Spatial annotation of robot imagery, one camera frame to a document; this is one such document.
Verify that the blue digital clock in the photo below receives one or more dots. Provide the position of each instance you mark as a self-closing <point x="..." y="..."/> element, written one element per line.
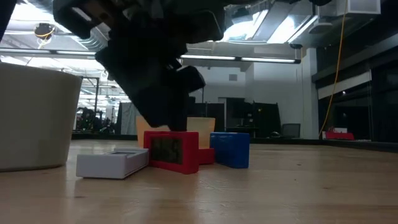
<point x="230" y="151"/>

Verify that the red box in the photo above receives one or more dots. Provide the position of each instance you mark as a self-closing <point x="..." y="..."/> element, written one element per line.
<point x="339" y="136"/>

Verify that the black dome camera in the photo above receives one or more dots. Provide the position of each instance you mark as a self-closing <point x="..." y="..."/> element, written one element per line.
<point x="295" y="45"/>

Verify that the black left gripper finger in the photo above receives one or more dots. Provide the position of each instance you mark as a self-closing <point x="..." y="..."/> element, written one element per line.
<point x="182" y="112"/>
<point x="152" y="109"/>

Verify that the gray wall vent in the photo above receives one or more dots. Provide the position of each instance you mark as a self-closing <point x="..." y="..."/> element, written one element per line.
<point x="233" y="77"/>

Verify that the silver spiral air duct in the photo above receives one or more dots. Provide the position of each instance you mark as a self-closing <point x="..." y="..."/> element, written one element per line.
<point x="93" y="43"/>

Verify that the black metal stand frame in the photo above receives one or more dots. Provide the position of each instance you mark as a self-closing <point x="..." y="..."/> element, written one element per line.
<point x="96" y="93"/>

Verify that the black cabinet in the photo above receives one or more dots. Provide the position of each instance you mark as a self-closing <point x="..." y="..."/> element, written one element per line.
<point x="264" y="115"/>
<point x="214" y="115"/>

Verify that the long ceiling light bar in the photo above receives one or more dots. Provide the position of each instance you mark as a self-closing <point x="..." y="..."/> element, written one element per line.
<point x="267" y="59"/>

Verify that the gray cloth cover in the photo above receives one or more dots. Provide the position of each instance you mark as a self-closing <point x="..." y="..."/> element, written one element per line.
<point x="127" y="121"/>

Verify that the gray plastic bin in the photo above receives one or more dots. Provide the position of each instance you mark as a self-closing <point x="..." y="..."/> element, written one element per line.
<point x="37" y="124"/>

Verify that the white ceiling vent box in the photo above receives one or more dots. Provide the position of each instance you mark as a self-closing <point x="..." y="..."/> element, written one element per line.
<point x="363" y="7"/>

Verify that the tan wooden block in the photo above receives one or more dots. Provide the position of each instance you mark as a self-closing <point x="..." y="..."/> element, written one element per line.
<point x="202" y="127"/>

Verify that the red square block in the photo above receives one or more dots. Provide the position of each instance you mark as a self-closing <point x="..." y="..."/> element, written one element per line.
<point x="191" y="152"/>

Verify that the small white box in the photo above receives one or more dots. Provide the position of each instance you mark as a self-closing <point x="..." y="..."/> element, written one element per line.
<point x="340" y="129"/>

